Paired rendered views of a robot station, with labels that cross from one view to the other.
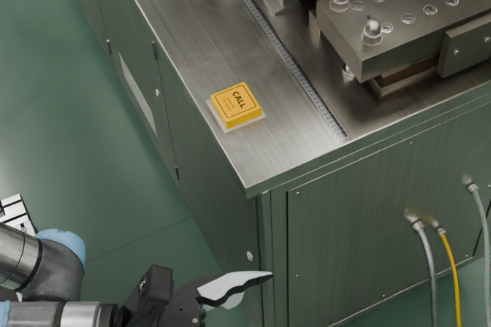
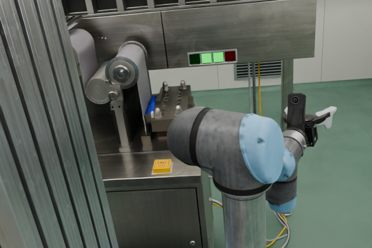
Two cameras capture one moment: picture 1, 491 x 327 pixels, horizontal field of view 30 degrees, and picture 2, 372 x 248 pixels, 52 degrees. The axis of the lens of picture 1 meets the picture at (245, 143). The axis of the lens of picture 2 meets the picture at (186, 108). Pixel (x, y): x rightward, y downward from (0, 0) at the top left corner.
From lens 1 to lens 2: 1.24 m
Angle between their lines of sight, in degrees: 54
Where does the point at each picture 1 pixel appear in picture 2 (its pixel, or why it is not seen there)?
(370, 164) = not seen: hidden behind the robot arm
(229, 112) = (165, 166)
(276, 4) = (125, 146)
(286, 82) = (162, 154)
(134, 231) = not seen: outside the picture
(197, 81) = (139, 174)
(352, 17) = (166, 115)
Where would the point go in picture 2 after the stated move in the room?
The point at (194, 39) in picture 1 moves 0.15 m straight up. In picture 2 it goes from (117, 170) to (110, 139)
